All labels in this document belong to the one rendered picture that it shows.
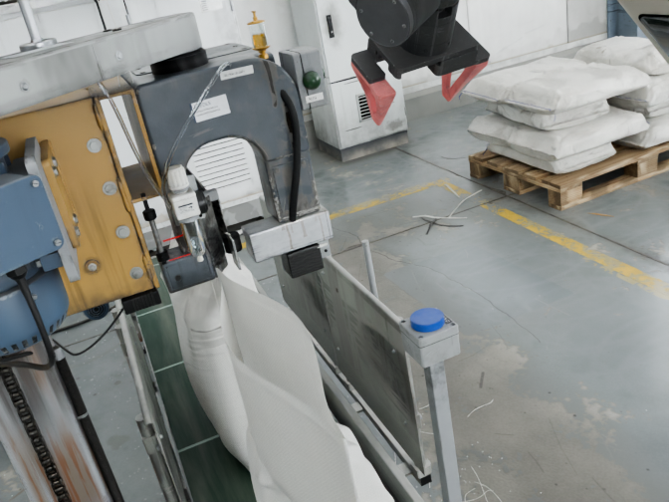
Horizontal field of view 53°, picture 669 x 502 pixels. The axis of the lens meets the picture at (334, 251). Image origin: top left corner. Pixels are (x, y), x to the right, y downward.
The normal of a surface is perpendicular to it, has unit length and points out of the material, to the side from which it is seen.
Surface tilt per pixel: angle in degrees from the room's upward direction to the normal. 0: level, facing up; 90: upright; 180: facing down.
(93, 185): 90
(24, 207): 90
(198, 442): 0
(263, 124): 90
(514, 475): 0
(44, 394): 90
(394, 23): 106
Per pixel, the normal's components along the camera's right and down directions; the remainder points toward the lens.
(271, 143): 0.38, 0.33
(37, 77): 0.86, 0.07
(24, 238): 0.72, 0.17
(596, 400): -0.18, -0.89
